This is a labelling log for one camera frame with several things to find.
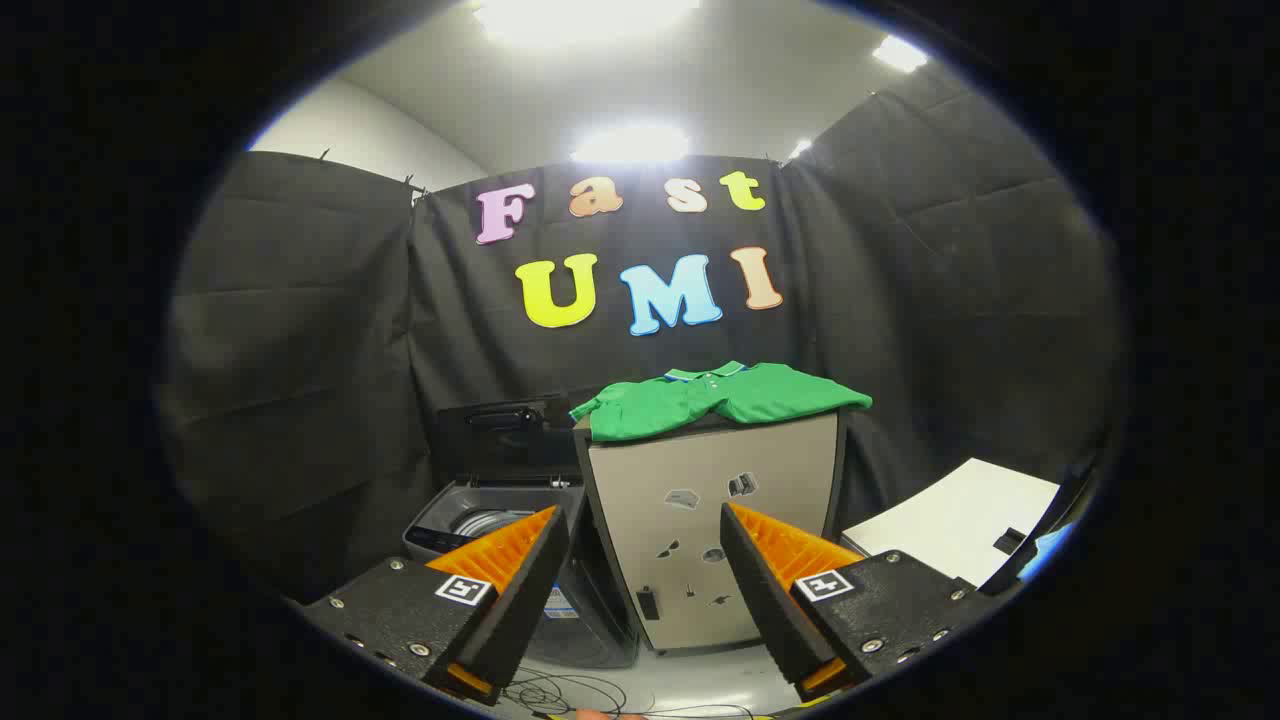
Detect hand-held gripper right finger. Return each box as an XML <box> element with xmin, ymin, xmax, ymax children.
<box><xmin>718</xmin><ymin>502</ymin><xmax>1001</xmax><ymax>703</ymax></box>

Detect white table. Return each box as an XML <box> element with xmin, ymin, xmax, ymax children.
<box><xmin>840</xmin><ymin>457</ymin><xmax>1061</xmax><ymax>588</ymax></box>

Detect black floor cables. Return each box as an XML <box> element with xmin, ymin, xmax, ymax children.
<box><xmin>500</xmin><ymin>670</ymin><xmax>761</xmax><ymax>720</ymax></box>

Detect black backdrop cloth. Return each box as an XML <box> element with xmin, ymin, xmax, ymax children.
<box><xmin>160</xmin><ymin>65</ymin><xmax>1126</xmax><ymax>606</ymax></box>

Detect green polo shirt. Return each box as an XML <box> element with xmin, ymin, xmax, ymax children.
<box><xmin>568</xmin><ymin>360</ymin><xmax>874</xmax><ymax>443</ymax></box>

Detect grey washing machine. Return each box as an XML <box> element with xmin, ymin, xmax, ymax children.
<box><xmin>402</xmin><ymin>478</ymin><xmax>641</xmax><ymax>669</ymax></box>

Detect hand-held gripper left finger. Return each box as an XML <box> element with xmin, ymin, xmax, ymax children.
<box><xmin>300</xmin><ymin>505</ymin><xmax>573</xmax><ymax>707</ymax></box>

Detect beige cabinet with dark top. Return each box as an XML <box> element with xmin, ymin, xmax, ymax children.
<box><xmin>572</xmin><ymin>405</ymin><xmax>851</xmax><ymax>656</ymax></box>

